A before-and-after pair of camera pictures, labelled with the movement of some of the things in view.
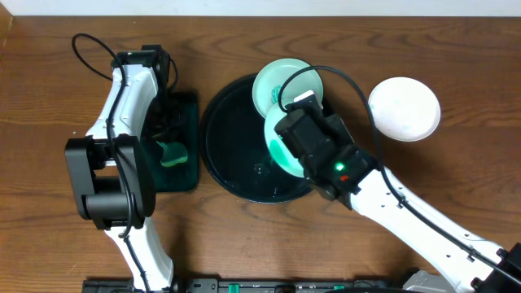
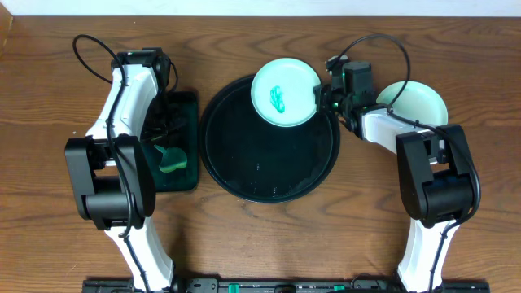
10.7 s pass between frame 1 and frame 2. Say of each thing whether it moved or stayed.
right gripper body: moved
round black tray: stayed
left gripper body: stayed
